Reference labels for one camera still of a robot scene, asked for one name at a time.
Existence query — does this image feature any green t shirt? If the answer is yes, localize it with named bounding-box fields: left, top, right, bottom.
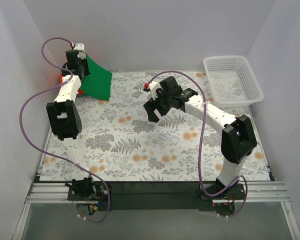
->
left=80, top=55, right=113, bottom=101

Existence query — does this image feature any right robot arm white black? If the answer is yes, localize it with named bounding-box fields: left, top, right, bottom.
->
left=143, top=76, right=257, bottom=197

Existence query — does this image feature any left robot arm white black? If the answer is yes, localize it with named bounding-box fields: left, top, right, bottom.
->
left=46, top=44, right=96, bottom=200

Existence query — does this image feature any folded orange t shirt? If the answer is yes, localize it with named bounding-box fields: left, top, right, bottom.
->
left=59, top=73, right=63, bottom=84

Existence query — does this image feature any floral patterned table mat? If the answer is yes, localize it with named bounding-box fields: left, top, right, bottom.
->
left=39, top=71, right=272, bottom=183

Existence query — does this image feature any white plastic basket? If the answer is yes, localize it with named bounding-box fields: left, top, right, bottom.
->
left=203, top=55, right=264, bottom=108

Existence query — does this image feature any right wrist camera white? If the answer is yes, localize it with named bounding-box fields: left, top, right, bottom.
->
left=143, top=81, right=161, bottom=100

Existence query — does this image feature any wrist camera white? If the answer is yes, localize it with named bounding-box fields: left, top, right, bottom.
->
left=143, top=81, right=161, bottom=100
left=72, top=43, right=86, bottom=53

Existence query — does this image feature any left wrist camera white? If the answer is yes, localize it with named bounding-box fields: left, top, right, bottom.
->
left=72, top=43, right=86, bottom=53

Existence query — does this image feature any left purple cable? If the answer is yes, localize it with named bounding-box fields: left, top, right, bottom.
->
left=19, top=37, right=112, bottom=224

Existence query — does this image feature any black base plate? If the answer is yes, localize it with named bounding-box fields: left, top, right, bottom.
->
left=65, top=181, right=245, bottom=213

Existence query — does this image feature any aluminium rail frame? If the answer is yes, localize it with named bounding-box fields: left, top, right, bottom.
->
left=13, top=181, right=300, bottom=240

